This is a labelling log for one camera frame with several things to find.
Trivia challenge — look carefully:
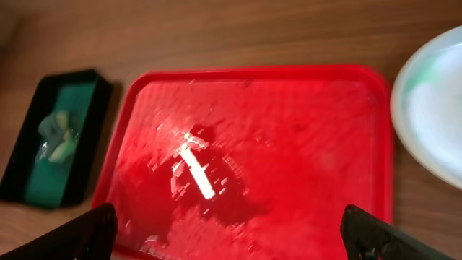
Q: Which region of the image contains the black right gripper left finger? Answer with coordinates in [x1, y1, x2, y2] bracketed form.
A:
[1, 203, 118, 260]

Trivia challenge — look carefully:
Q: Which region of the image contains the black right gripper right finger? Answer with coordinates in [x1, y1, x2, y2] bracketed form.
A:
[340, 204, 452, 260]

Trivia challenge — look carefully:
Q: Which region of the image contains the green yellow sponge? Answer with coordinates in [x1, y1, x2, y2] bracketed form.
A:
[36, 110, 78, 163]

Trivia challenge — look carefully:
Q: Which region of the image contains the light blue plate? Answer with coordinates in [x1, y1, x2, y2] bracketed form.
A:
[391, 27, 461, 188]

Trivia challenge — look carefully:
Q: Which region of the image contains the black tray with green water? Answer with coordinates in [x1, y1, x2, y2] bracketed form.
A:
[1, 69, 113, 209]

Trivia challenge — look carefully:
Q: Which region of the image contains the red plastic tray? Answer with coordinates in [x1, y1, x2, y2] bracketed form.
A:
[93, 65, 393, 259]

